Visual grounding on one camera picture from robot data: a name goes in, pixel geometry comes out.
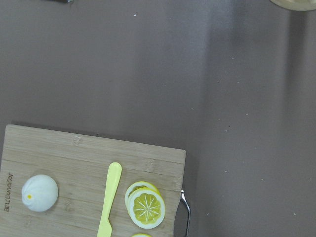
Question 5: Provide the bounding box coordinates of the lemon slice top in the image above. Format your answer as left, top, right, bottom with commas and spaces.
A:
127, 187, 166, 229

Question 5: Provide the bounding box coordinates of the white steamed bun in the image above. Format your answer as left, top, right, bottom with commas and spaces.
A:
21, 174, 59, 212

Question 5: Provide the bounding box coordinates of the lemon slice bottom edge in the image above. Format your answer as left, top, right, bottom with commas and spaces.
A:
131, 233, 152, 237

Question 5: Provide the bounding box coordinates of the bamboo cutting board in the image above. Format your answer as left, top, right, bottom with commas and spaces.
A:
0, 125, 186, 237

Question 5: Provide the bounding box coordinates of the wooden mug tree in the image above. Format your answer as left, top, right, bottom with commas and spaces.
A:
270, 0, 316, 11

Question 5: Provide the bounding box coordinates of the lemon slice underneath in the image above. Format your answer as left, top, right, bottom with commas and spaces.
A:
124, 181, 160, 207

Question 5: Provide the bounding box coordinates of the yellow plastic knife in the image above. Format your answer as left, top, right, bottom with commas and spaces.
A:
97, 162, 122, 237

